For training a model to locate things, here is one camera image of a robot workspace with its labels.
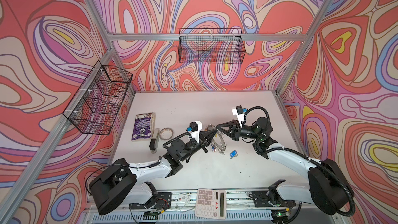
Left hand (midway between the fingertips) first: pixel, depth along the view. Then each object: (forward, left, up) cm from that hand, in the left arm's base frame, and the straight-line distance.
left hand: (218, 132), depth 68 cm
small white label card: (-22, +16, -25) cm, 37 cm away
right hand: (+1, 0, -2) cm, 2 cm away
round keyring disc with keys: (-4, 0, -4) cm, 6 cm away
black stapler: (+6, +35, -21) cm, 41 cm away
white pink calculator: (-25, +3, -23) cm, 34 cm away
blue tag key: (0, -11, -26) cm, 28 cm away
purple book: (+18, +44, -24) cm, 53 cm away
